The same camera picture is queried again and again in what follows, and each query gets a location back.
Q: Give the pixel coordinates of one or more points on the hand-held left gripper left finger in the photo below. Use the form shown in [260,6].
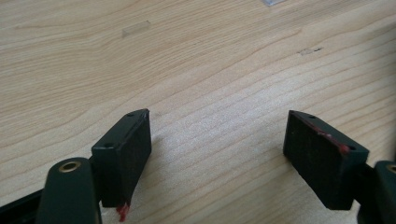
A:
[124,161]

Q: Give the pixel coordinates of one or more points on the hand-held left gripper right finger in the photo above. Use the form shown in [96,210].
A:
[323,165]

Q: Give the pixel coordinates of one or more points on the clear plastic piece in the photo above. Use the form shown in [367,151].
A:
[273,2]

